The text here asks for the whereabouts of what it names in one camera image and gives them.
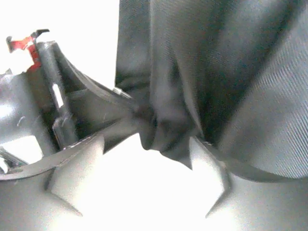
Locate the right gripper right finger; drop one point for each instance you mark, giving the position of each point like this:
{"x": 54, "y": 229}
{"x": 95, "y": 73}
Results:
{"x": 239, "y": 197}

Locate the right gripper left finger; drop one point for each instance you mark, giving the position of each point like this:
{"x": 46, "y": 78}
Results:
{"x": 58, "y": 193}

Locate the black pleated skirt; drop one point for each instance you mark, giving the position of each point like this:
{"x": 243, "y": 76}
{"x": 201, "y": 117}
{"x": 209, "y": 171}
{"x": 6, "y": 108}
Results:
{"x": 233, "y": 72}

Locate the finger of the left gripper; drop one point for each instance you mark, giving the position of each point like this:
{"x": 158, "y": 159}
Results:
{"x": 101, "y": 91}
{"x": 94, "y": 115}

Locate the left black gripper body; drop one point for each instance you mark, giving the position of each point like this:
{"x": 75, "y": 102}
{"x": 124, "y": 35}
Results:
{"x": 36, "y": 120}

